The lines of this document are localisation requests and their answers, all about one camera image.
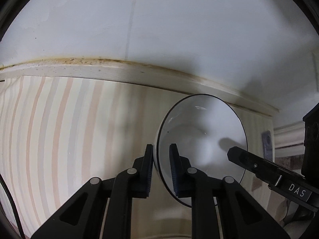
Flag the black cable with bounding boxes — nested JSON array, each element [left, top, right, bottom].
[[0, 174, 25, 239]]

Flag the striped cat tablecloth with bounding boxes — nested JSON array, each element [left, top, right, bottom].
[[0, 76, 287, 239]]

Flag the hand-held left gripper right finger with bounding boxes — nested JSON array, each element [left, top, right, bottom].
[[169, 143, 291, 239]]

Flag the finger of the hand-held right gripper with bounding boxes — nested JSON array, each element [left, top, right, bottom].
[[227, 146, 306, 188]]

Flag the white bowl dark rim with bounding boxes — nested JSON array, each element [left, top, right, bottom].
[[153, 94, 248, 208]]

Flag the blue phone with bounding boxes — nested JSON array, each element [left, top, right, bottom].
[[261, 130, 275, 158]]

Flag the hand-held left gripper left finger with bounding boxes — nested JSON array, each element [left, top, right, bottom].
[[30, 144, 154, 239]]

